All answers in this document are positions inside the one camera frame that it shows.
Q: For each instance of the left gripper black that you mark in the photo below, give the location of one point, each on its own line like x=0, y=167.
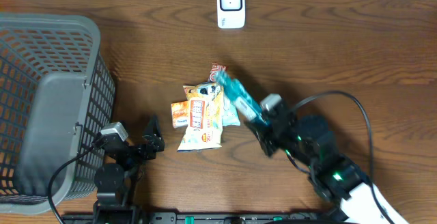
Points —
x=148, y=152

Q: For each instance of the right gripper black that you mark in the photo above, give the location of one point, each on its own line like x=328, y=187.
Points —
x=265, y=134

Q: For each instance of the small orange snack box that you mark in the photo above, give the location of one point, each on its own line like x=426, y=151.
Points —
x=179, y=114

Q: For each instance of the yellow red noodle packet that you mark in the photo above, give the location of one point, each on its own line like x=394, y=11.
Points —
x=205, y=122

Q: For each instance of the mint white snack packet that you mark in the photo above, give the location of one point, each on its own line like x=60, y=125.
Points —
x=230, y=114

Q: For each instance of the blue Listerine mouthwash bottle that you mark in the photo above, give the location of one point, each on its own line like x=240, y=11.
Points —
x=241, y=99

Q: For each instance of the red Top chocolate bar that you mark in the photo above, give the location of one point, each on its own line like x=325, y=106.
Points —
x=214, y=70

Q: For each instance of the grey plastic shopping basket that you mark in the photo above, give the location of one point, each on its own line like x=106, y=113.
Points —
x=56, y=95

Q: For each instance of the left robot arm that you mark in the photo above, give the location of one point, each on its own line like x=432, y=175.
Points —
x=116, y=182

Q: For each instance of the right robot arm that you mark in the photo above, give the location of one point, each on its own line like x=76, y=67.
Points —
x=334, y=176

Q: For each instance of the white barcode scanner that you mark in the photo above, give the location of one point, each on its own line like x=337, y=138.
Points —
x=231, y=14

